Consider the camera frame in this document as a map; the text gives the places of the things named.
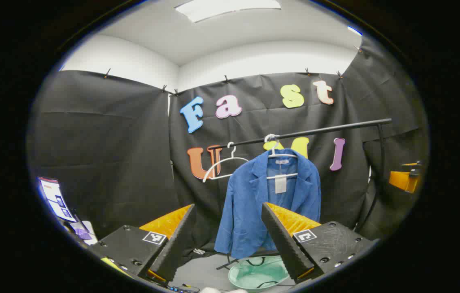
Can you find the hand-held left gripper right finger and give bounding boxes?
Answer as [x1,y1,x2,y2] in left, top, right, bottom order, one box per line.
[261,202,379,284]

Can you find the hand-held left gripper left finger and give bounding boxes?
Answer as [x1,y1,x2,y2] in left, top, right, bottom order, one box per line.
[91,203,196,285]

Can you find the green laundry hamper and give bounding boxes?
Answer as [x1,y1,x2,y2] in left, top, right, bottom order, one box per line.
[228,256,296,291]

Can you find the blue jacket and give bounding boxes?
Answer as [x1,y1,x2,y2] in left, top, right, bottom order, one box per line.
[214,149,322,259]

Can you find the white plastic hanger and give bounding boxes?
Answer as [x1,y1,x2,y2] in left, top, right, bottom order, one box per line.
[265,134,299,181]
[202,142,251,183]

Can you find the purple and white items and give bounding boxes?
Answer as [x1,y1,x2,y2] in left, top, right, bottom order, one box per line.
[69,220,98,246]

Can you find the black backdrop cloth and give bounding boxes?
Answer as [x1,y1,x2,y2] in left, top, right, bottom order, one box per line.
[26,35,429,261]

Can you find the large ceiling light panel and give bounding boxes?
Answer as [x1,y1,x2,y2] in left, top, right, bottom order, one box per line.
[174,0,282,23]

